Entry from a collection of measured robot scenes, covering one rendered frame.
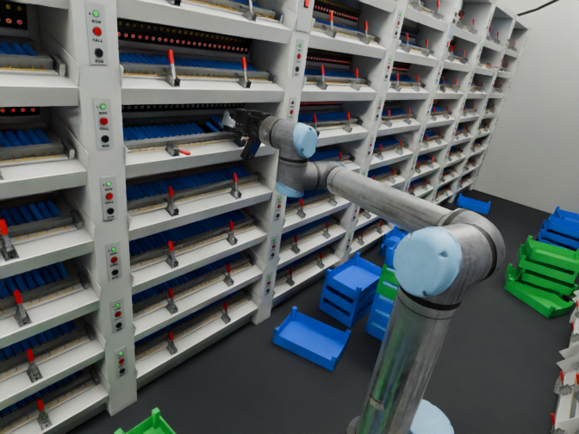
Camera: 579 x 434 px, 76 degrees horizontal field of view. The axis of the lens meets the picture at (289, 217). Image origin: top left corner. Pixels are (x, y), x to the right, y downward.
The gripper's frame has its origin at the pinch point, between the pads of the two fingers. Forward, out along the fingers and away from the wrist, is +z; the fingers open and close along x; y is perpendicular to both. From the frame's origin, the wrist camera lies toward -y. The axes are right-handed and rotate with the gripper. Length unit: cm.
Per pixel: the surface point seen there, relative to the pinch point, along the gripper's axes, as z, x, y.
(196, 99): -6.6, 17.1, 9.7
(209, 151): -6.1, 11.1, -6.4
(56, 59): -1, 51, 18
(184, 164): -6.1, 20.7, -9.3
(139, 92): -6.9, 34.9, 11.6
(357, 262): -21, -84, -78
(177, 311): -4, 23, -64
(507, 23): -13, -301, 69
